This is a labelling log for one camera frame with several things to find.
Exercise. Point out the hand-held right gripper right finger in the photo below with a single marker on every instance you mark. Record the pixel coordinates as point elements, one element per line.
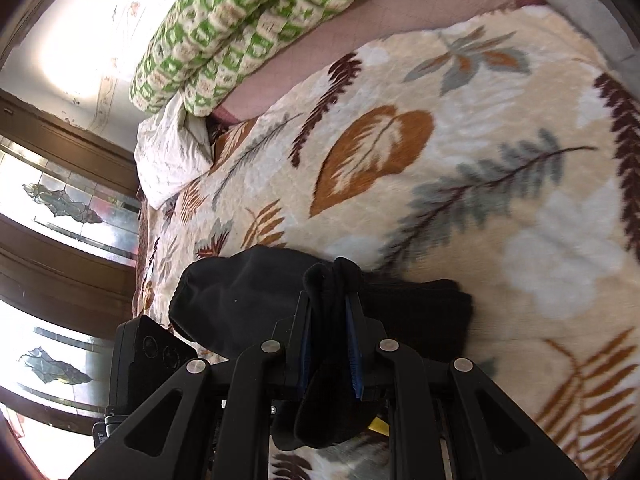
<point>425,420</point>

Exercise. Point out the grey quilted pillow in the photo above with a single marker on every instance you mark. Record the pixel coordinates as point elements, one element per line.
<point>575,5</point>

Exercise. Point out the wooden glass-panel door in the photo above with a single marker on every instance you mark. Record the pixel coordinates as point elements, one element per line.
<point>60,270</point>

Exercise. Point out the white printed pillow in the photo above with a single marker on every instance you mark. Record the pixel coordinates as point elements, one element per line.
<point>167,160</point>

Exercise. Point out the pink quilted bed sheet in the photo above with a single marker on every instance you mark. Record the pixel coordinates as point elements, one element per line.
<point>350,25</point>

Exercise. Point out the green checked folded quilt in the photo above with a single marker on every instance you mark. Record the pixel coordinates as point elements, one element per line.
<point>235,25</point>

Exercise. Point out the black pants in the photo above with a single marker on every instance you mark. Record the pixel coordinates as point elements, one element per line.
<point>240,290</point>

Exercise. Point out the leaf print fleece blanket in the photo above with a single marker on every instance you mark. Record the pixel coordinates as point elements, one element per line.
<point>450,185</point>

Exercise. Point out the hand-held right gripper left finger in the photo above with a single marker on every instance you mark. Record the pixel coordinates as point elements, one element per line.
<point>250,410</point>

